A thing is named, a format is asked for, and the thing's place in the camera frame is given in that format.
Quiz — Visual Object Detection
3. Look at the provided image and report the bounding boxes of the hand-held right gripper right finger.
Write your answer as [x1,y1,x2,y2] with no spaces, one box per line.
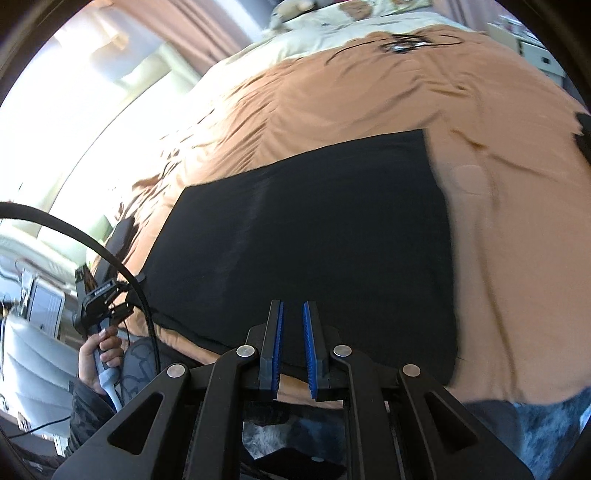
[302,300,536,480]

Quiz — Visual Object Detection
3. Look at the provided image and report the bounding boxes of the thin black cable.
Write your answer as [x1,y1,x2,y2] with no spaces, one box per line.
[323,30,462,63]

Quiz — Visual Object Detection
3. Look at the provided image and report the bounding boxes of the black garment pile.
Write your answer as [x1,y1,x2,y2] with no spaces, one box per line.
[573,111,591,162]

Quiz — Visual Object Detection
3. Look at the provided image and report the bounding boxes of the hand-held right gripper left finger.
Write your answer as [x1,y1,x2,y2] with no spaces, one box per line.
[53,299,286,480]

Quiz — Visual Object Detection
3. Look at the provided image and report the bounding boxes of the orange blanket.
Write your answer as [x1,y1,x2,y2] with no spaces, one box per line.
[106,25,591,416]

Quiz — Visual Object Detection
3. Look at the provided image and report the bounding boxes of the pink curtain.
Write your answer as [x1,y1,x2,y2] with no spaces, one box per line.
[106,0,278,93]
[431,0,504,33]

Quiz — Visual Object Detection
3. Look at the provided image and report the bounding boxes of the person's right leg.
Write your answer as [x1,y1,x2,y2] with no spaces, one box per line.
[462,398,527,467]

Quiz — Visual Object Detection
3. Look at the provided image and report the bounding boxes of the white nightstand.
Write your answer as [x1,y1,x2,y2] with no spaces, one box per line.
[485,14,568,88]

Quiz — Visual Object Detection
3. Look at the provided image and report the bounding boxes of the person's left hand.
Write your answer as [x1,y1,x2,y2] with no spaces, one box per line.
[76,328,125,396]

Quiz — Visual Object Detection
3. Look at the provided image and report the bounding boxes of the black pants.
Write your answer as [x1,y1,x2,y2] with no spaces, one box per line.
[135,129,462,386]

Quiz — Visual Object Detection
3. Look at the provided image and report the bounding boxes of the thick black cable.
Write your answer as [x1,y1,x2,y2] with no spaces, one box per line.
[0,202,160,379]

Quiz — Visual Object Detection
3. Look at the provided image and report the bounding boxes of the person's left forearm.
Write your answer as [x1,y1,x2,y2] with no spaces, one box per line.
[67,381,116,462]

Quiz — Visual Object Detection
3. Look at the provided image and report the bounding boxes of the person's left leg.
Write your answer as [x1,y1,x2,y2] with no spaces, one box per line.
[115,335,208,411]

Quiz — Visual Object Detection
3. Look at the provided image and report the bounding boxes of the bedside cabinet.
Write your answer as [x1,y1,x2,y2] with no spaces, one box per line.
[23,272,65,340]

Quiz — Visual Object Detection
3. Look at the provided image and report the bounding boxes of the beige plush bear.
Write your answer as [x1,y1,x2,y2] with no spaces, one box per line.
[272,0,319,19]

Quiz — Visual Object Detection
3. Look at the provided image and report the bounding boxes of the person's leg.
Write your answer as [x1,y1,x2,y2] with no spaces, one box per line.
[462,398,527,467]
[115,335,208,411]

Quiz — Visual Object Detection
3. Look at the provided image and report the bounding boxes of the cream duvet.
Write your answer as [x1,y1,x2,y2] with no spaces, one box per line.
[222,9,485,79]

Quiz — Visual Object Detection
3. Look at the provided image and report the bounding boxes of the dark cloth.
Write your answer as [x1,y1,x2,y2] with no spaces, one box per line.
[105,217,139,259]

